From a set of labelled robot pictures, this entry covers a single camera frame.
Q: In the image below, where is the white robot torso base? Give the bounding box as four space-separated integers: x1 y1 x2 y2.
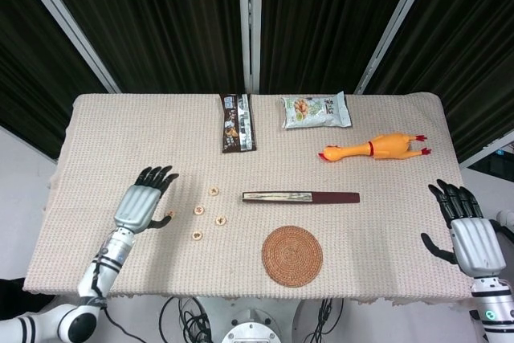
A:
195 296 308 343

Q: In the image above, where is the white green snack bag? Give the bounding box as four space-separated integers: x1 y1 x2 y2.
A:
279 91 353 130

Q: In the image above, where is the yellow rubber chicken toy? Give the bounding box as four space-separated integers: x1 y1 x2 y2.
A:
318 132 433 163

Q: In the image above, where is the grey metal frame rail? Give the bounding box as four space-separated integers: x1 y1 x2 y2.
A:
459 130 514 169

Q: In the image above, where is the black cable bundle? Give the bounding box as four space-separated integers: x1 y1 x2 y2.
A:
159 296 212 343
307 298 345 343

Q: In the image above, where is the beige waffle tablecloth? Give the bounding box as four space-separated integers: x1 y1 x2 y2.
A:
22 92 493 307

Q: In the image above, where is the black curtain panel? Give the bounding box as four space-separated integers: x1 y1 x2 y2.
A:
0 0 117 159
367 0 514 163
34 0 247 94
259 0 422 94

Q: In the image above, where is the grey metal frame post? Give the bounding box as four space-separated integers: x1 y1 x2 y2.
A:
237 0 263 94
353 0 433 95
10 0 121 94

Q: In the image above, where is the dark red folded fan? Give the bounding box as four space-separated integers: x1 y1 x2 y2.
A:
242 190 361 205

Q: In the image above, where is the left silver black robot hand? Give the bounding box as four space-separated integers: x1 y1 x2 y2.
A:
114 165 180 235

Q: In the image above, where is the round woven rattan coaster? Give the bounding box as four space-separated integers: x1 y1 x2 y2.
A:
261 225 324 288

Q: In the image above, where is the brown snack packet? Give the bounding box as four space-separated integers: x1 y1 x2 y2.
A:
218 92 258 154

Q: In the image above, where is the black fabric object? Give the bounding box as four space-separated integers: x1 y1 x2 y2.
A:
0 277 57 314

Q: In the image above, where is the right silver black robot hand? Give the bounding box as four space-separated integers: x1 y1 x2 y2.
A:
420 178 508 279

